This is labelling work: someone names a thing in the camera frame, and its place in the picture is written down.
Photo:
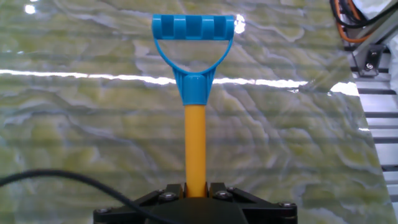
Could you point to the green marbled table mat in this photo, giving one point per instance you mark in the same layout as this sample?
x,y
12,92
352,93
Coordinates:
x,y
93,124

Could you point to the black corner bracket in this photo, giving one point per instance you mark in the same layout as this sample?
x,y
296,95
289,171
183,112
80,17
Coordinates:
x,y
371,59

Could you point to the blue and yellow toy shovel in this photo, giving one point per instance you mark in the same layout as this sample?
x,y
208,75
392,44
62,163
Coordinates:
x,y
195,149

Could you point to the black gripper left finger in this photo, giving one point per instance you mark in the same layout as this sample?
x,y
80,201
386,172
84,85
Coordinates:
x,y
118,214

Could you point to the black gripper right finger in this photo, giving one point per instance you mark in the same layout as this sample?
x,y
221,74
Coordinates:
x,y
267,214

